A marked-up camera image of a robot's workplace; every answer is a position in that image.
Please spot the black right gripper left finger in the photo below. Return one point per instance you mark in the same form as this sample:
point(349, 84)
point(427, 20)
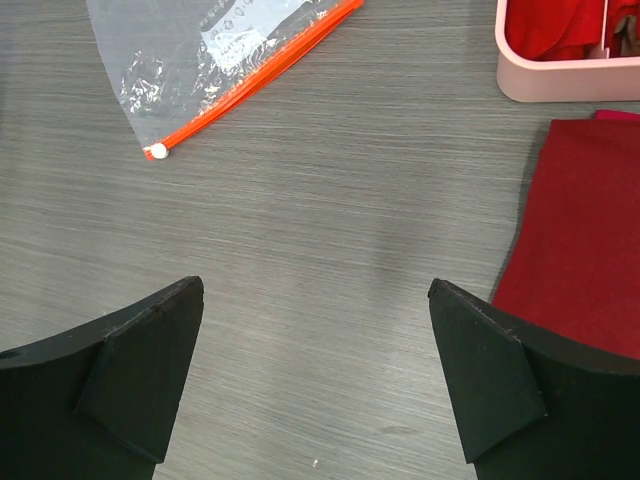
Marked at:
point(100, 400)

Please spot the dark red folded cloth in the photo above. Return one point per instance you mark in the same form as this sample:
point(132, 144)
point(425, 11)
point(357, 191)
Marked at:
point(574, 269)

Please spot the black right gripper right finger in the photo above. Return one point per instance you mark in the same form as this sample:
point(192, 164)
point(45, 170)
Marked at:
point(529, 403)

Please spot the pink divided storage box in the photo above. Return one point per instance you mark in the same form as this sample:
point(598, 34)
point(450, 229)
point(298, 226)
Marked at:
point(599, 77)

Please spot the red cloth in box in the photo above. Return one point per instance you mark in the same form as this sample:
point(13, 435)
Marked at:
point(558, 30)

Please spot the clear zip bag orange zipper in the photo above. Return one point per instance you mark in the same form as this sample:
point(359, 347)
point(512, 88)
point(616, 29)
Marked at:
point(178, 66)

